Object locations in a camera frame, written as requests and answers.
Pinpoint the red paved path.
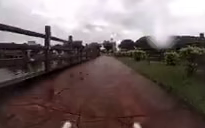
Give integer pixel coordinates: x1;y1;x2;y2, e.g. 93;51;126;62
0;55;205;128

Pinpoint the row of dark trees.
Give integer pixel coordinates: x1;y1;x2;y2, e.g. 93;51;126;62
102;35;174;52

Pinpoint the row of flowering bushes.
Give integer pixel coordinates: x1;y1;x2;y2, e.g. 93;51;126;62
113;45;205;77

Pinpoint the robot's own part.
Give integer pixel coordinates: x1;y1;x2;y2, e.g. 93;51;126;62
61;121;73;128
132;122;142;128

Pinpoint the grass strip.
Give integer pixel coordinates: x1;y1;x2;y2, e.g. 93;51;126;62
115;55;205;116

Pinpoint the building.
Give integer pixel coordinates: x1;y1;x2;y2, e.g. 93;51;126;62
171;32;205;50

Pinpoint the water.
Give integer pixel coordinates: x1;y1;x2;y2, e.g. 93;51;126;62
0;49;48;86

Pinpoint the wooden rail fence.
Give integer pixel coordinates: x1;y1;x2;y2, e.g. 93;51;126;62
0;21;101;90

